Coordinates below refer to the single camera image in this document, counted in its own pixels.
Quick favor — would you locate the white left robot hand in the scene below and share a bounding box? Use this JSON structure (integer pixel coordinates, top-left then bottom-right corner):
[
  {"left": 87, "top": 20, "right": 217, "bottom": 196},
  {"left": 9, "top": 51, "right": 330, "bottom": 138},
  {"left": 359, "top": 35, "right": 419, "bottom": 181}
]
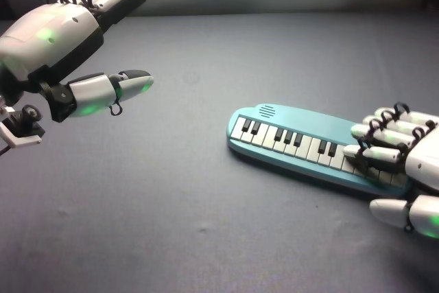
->
[{"left": 0, "top": 0, "right": 167, "bottom": 124}]

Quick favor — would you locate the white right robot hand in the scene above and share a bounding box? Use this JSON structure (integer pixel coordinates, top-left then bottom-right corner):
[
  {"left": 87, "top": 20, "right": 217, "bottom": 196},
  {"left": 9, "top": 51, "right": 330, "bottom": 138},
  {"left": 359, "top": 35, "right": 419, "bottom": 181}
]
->
[{"left": 342, "top": 102, "right": 439, "bottom": 239}]

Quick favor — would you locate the grey table cloth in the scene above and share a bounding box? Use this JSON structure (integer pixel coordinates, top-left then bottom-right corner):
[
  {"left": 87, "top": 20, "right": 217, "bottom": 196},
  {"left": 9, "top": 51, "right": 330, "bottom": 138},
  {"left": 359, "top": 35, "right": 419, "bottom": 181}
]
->
[{"left": 0, "top": 11, "right": 439, "bottom": 293}]

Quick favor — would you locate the blue toy piano keyboard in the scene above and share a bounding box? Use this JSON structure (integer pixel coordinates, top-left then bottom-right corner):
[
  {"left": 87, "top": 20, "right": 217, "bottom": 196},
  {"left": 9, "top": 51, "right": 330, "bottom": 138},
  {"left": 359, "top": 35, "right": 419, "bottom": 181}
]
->
[{"left": 225, "top": 102, "right": 416, "bottom": 201}]

